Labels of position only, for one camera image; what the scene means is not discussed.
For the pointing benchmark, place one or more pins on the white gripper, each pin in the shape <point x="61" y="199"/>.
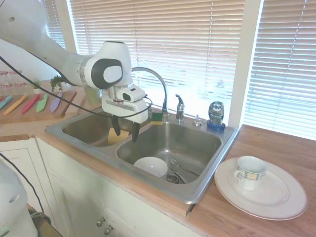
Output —
<point x="116" y="103"/>

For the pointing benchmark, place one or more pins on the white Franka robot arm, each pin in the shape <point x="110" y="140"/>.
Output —
<point x="61" y="56"/>

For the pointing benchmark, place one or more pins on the chrome gooseneck faucet spout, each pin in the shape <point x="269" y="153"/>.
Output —
<point x="165" y="98"/>

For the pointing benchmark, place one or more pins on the yellow green sponge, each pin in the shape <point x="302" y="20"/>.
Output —
<point x="156" y="118"/>

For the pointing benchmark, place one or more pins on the white bowl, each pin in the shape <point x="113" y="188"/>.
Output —
<point x="150" y="166"/>

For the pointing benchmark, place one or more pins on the metal fork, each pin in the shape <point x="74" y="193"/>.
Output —
<point x="174" y="162"/>

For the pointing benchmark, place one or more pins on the metal spoon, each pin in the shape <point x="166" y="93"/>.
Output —
<point x="176" y="170"/>

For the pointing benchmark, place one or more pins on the stainless steel double sink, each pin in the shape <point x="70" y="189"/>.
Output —
<point x="192" y="140"/>

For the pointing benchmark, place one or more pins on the metal drain strainer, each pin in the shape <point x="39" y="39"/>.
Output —
<point x="172" y="178"/>

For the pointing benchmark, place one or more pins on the purple knife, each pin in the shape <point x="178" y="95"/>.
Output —
<point x="55" y="103"/>

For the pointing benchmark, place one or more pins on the white base cabinets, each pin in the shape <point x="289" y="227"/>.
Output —
<point x="74" y="185"/>

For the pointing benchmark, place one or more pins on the small potted plant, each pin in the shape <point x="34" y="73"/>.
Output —
<point x="36" y="85"/>
<point x="57" y="82"/>

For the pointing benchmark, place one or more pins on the green knife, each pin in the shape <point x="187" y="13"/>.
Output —
<point x="42" y="103"/>

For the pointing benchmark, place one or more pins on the blue Dawn dish soap bottle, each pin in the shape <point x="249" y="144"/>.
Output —
<point x="216" y="113"/>

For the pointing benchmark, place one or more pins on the metal cabinet knob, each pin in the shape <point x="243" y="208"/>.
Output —
<point x="100" y="221"/>
<point x="108" y="229"/>

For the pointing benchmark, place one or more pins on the red knife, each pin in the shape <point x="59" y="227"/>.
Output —
<point x="30" y="103"/>

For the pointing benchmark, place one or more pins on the wide white window blind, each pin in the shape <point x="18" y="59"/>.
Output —
<point x="185" y="37"/>

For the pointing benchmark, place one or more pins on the yellow knife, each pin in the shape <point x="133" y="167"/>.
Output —
<point x="16" y="104"/>

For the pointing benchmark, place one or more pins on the teal knife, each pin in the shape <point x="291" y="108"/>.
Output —
<point x="5" y="102"/>

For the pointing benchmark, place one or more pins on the red checkered lid jar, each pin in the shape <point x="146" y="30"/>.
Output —
<point x="7" y="85"/>
<point x="7" y="73"/>

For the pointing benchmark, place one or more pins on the narrow white window blind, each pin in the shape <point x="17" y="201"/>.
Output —
<point x="55" y="22"/>

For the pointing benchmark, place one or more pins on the white patterned teacup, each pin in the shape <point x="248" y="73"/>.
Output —
<point x="249" y="177"/>

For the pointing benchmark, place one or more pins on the white dinner plate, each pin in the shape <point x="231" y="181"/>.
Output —
<point x="271" y="202"/>

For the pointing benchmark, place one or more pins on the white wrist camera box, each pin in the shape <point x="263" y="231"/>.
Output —
<point x="132" y="95"/>

